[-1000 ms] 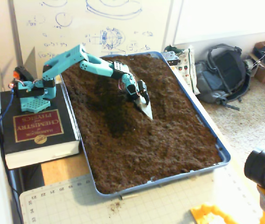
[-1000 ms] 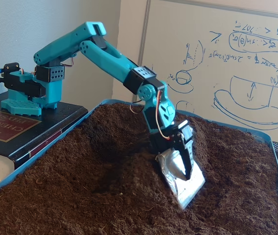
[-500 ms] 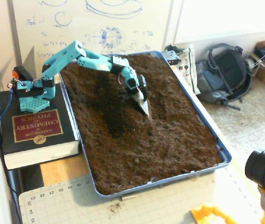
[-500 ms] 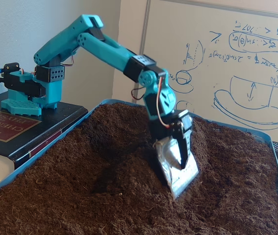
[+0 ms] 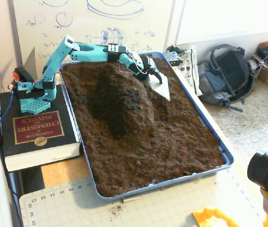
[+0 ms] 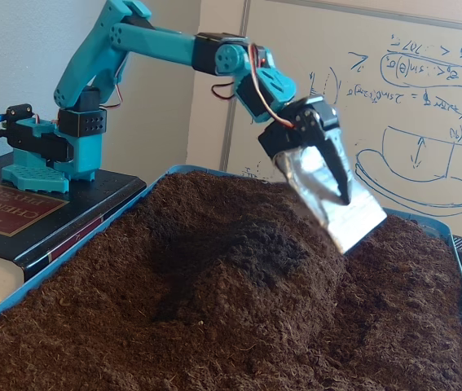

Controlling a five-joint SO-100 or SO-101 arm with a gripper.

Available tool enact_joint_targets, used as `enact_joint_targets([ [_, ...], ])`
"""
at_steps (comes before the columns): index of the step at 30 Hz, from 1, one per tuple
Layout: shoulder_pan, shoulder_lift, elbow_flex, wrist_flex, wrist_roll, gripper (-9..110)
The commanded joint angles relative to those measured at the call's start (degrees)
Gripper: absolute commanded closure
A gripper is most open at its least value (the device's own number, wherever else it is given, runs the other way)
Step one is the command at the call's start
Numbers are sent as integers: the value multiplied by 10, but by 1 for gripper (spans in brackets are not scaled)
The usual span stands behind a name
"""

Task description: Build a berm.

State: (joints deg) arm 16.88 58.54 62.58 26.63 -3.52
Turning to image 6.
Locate foil wrapped blade gripper finger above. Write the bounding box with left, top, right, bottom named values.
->
left=273, top=134, right=389, bottom=256

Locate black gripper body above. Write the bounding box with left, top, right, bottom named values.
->
left=257, top=95, right=341, bottom=158

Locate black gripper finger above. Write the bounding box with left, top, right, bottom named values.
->
left=295, top=104, right=352, bottom=206

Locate brown soil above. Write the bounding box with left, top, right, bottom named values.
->
left=0, top=170, right=462, bottom=391

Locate whiteboard with blue drawings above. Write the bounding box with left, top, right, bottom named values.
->
left=218, top=0, right=462, bottom=245

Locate black chemistry handbook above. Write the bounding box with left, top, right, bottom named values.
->
left=0, top=153, right=148, bottom=314

